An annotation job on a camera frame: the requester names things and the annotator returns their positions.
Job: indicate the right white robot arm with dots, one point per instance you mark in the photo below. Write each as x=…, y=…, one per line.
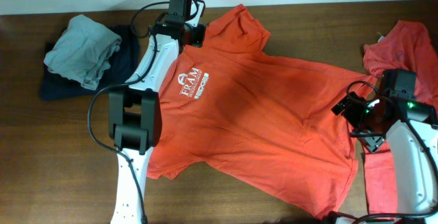
x=409, y=127

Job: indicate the folded navy garment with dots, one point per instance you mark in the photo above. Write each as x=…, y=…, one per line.
x=123, y=64

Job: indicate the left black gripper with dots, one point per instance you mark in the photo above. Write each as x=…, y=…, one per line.
x=198, y=38

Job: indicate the orange printed t-shirt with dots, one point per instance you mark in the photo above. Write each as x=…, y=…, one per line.
x=265, y=120

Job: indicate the folded grey t-shirt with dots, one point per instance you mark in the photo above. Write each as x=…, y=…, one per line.
x=82, y=52

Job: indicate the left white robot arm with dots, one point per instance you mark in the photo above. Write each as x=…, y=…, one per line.
x=135, y=119

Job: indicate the red t-shirt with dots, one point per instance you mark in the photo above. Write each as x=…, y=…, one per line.
x=407, y=46

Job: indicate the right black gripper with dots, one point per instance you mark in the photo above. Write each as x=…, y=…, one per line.
x=372, y=141

